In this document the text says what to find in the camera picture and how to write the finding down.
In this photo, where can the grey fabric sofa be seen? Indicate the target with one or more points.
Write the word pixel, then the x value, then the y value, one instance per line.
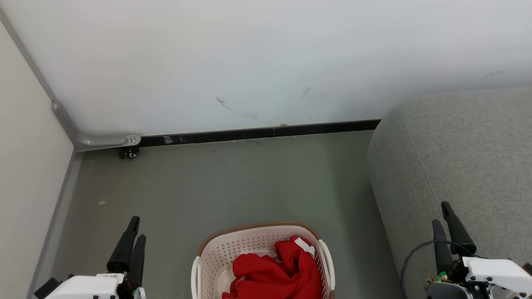
pixel 457 158

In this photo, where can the grey partition bottom rail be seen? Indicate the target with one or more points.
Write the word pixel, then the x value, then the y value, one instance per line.
pixel 56 216

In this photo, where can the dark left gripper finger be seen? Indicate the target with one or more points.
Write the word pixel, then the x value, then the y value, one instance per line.
pixel 124 249
pixel 139 261

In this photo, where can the small black caster wheel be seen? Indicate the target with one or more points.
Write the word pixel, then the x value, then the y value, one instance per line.
pixel 131 153

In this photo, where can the cream perforated laundry basket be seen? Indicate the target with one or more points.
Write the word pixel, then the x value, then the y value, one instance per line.
pixel 220 257

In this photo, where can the red garment with white stripe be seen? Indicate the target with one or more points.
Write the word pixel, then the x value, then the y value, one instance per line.
pixel 255 278

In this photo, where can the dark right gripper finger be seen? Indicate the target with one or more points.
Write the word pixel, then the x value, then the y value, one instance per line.
pixel 441 249
pixel 459 232

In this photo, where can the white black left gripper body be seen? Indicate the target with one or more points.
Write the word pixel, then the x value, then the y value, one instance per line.
pixel 85 287

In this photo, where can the grey metal partition frame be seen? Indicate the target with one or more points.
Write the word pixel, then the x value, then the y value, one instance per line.
pixel 104 141

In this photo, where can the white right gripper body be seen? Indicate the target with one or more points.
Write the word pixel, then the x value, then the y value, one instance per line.
pixel 494 272

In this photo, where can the black baseboard strip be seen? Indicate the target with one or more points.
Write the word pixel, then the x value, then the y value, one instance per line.
pixel 249 134

